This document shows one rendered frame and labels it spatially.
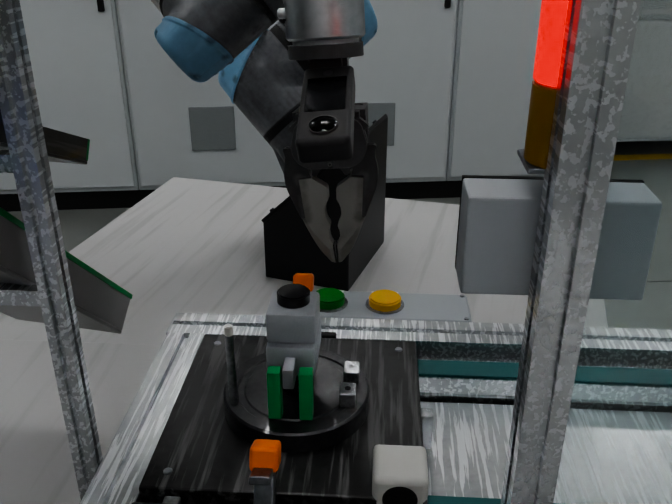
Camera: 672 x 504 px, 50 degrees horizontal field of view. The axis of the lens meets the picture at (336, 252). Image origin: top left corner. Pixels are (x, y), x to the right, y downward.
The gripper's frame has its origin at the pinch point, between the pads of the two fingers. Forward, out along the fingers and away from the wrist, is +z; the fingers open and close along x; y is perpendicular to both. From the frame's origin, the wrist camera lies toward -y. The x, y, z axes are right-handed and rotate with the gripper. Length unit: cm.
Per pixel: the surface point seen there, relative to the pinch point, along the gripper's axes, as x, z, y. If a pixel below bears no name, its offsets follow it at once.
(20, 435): 37.6, 21.1, 0.4
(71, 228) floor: 154, 67, 255
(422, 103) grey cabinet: -18, 21, 298
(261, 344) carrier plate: 9.2, 11.5, 3.2
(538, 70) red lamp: -15.0, -18.5, -23.2
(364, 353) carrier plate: -2.2, 12.4, 2.4
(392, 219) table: -5, 16, 67
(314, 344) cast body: 1.4, 5.3, -10.2
